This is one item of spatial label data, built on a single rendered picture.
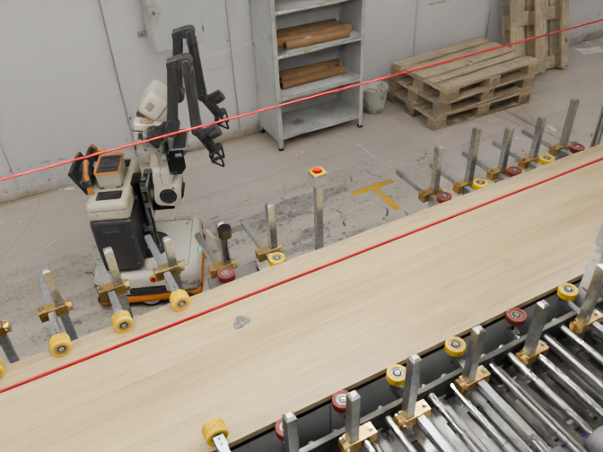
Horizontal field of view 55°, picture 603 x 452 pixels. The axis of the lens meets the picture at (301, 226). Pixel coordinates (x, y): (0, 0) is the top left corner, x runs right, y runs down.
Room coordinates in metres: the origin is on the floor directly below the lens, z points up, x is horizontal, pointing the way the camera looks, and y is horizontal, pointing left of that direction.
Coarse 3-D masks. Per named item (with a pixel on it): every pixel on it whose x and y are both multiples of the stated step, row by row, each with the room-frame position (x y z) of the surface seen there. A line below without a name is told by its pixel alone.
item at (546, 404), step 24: (576, 312) 1.71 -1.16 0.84; (552, 336) 1.65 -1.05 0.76; (480, 360) 1.48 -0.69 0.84; (504, 360) 1.53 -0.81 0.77; (552, 360) 1.56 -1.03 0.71; (432, 384) 1.37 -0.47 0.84; (528, 384) 1.47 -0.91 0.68; (552, 384) 1.44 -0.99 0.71; (384, 408) 1.28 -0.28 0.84; (432, 408) 1.35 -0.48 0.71; (456, 408) 1.35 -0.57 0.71; (480, 408) 1.36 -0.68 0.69; (552, 408) 1.40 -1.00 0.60; (576, 408) 1.32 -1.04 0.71; (336, 432) 1.19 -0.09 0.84; (384, 432) 1.26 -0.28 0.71; (456, 432) 1.31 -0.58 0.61; (480, 432) 1.24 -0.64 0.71; (504, 432) 1.23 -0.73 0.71; (576, 432) 1.22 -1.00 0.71
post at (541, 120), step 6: (540, 120) 2.98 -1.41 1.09; (540, 126) 2.97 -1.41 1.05; (534, 132) 3.01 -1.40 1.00; (540, 132) 2.98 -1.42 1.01; (534, 138) 3.00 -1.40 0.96; (540, 138) 2.98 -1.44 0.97; (534, 144) 2.99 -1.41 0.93; (534, 150) 2.98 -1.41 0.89; (534, 156) 2.98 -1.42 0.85; (528, 168) 2.99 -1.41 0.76
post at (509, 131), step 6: (510, 126) 2.88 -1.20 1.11; (504, 132) 2.89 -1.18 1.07; (510, 132) 2.87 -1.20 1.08; (504, 138) 2.88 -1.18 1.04; (510, 138) 2.87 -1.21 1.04; (504, 144) 2.88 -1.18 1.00; (510, 144) 2.88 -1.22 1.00; (504, 150) 2.87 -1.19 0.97; (504, 156) 2.86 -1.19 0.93; (498, 162) 2.89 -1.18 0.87; (504, 162) 2.87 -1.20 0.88; (504, 168) 2.87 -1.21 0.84; (498, 180) 2.87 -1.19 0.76
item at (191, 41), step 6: (186, 36) 3.20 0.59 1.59; (192, 36) 3.20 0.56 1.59; (192, 42) 3.20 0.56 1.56; (192, 48) 3.23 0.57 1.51; (192, 54) 3.23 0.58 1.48; (198, 54) 3.25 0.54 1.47; (198, 60) 3.23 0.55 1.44; (198, 66) 3.23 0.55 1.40; (198, 72) 3.23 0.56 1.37; (198, 78) 3.23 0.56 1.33; (198, 84) 3.23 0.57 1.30; (204, 84) 3.24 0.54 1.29; (198, 90) 3.22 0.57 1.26; (204, 90) 3.23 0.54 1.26; (198, 96) 3.22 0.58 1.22
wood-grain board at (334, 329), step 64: (576, 192) 2.51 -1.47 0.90; (320, 256) 2.08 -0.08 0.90; (384, 256) 2.06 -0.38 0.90; (448, 256) 2.04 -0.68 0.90; (512, 256) 2.02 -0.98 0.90; (576, 256) 2.00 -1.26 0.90; (192, 320) 1.71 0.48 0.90; (256, 320) 1.69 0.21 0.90; (320, 320) 1.67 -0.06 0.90; (384, 320) 1.66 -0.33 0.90; (448, 320) 1.64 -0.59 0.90; (0, 384) 1.42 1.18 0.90; (64, 384) 1.41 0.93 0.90; (128, 384) 1.39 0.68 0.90; (192, 384) 1.38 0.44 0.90; (256, 384) 1.36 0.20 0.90; (320, 384) 1.35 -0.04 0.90; (0, 448) 1.14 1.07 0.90; (64, 448) 1.13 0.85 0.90; (128, 448) 1.12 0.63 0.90; (192, 448) 1.11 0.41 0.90
